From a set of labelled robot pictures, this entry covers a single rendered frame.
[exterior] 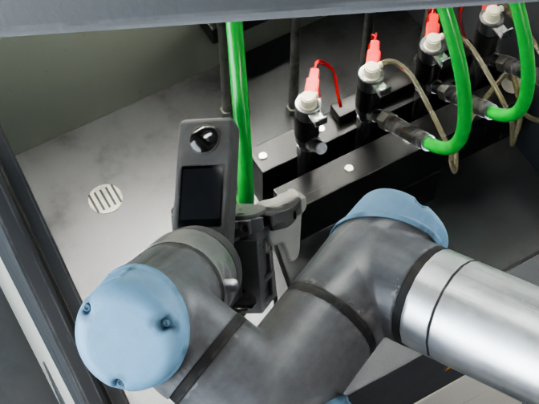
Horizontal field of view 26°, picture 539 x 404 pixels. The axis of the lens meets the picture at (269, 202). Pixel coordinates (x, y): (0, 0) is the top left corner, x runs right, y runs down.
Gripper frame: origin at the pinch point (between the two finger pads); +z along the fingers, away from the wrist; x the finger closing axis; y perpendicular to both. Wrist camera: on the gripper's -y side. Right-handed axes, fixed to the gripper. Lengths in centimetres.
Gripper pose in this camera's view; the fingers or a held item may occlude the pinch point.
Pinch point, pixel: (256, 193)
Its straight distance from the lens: 107.5
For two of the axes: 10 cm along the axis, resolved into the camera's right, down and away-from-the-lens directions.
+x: 9.7, -0.2, -2.5
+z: 2.4, -2.1, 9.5
